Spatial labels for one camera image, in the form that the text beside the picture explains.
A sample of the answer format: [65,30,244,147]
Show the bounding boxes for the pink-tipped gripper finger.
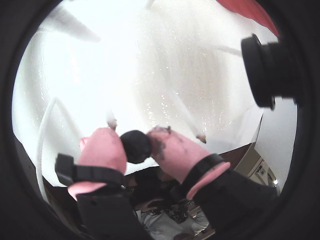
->
[147,126,278,231]
[54,127,153,240]

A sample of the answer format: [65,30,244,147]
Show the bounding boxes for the dark blueberry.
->
[119,129,153,165]

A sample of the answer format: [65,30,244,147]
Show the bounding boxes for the red collapsible cup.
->
[216,0,280,38]

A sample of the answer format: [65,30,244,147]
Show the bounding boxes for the seated person grey trousers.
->
[132,169,213,240]

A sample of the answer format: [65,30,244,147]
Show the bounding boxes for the white foam board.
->
[11,0,263,188]

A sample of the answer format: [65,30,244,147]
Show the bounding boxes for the white paper sheet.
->
[207,99,299,191]

